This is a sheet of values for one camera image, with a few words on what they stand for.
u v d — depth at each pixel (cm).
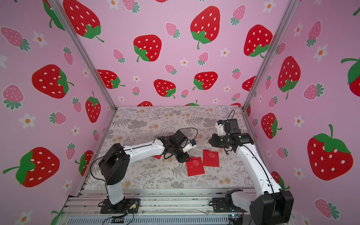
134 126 111
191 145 78
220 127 73
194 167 88
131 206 72
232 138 54
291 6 69
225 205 73
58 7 68
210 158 93
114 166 48
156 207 74
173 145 67
